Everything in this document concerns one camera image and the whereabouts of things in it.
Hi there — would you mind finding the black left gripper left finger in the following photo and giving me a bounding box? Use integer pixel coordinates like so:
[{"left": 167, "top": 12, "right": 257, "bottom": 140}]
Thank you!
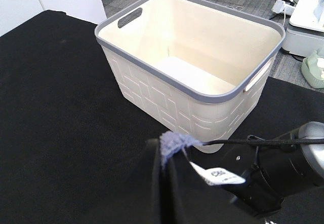
[{"left": 147, "top": 138, "right": 174, "bottom": 223}]

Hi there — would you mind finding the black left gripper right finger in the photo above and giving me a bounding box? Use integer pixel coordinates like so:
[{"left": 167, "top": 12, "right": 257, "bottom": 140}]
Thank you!
[{"left": 166, "top": 145, "right": 261, "bottom": 223}]

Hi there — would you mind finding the grey-purple towel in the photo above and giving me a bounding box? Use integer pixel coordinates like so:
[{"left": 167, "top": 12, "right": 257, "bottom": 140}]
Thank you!
[{"left": 159, "top": 131, "right": 204, "bottom": 169}]

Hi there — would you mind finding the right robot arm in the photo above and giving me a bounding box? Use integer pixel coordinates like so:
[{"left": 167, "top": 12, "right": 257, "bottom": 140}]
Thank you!
[{"left": 222, "top": 122, "right": 323, "bottom": 218}]

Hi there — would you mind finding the white care label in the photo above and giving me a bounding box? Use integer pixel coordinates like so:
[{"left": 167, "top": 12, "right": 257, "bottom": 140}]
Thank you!
[{"left": 189, "top": 162, "right": 246, "bottom": 186}]

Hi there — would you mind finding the black table cloth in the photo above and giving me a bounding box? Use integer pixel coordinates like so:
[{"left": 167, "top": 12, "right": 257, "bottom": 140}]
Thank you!
[{"left": 1, "top": 11, "right": 166, "bottom": 223}]

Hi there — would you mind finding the cream basket with grey rim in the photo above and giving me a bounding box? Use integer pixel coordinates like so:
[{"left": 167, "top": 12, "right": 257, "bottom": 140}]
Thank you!
[{"left": 95, "top": 0, "right": 285, "bottom": 154}]

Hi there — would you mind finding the green ribbed basket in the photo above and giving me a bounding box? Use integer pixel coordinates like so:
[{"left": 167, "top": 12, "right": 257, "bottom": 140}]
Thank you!
[{"left": 301, "top": 51, "right": 323, "bottom": 89}]

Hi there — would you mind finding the white grey machine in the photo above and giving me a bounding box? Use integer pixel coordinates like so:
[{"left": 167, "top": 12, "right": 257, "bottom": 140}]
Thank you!
[{"left": 282, "top": 0, "right": 323, "bottom": 57}]

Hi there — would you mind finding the white power adapter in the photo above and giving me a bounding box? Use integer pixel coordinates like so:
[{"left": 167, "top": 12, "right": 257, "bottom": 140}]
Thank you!
[{"left": 271, "top": 0, "right": 295, "bottom": 16}]

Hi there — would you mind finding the black braided cable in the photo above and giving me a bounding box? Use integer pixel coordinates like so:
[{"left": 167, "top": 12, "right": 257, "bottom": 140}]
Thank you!
[{"left": 202, "top": 135, "right": 324, "bottom": 147}]

